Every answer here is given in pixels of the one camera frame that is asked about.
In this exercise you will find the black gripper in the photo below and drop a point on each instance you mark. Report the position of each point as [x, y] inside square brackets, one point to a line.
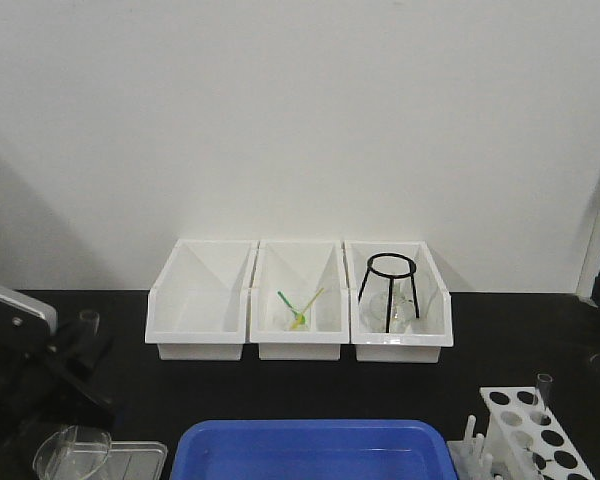
[45, 365]

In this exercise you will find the clear glass test tube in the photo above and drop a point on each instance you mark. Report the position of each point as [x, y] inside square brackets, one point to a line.
[90, 319]

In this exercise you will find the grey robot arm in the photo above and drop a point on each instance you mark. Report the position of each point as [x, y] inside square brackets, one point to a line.
[46, 362]

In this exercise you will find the white test tube rack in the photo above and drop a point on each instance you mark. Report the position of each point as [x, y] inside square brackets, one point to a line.
[524, 440]

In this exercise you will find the test tube in rack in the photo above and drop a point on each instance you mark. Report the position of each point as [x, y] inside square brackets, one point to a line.
[543, 388]

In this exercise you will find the clear glass beaker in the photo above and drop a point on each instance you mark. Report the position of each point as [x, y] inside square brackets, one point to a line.
[74, 452]

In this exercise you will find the grey plastic tray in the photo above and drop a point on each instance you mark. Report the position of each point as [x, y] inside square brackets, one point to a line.
[129, 460]

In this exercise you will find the left white storage bin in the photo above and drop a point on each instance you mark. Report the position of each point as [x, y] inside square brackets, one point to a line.
[198, 305]

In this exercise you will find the white storage bin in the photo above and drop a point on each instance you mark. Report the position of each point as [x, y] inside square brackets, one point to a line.
[427, 336]
[299, 301]
[198, 305]

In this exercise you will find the blue plastic tray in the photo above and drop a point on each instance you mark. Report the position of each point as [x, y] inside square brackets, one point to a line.
[312, 449]

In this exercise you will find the small clear beaker in bin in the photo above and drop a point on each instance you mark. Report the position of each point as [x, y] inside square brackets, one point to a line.
[288, 320]

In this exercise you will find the yellow plastic dropper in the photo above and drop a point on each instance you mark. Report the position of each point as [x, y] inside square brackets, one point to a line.
[306, 311]

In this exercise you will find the middle white storage bin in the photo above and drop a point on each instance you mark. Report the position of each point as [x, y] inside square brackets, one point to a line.
[299, 301]

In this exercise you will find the green plastic dropper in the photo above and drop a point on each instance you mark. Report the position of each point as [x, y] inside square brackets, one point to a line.
[299, 317]

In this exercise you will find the right white storage bin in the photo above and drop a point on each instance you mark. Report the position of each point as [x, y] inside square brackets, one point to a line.
[427, 336]

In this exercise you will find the clear glass flask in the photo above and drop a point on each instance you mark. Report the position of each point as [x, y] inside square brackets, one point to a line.
[384, 313]

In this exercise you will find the black wire tripod stand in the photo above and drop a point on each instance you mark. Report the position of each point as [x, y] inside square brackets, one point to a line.
[383, 271]

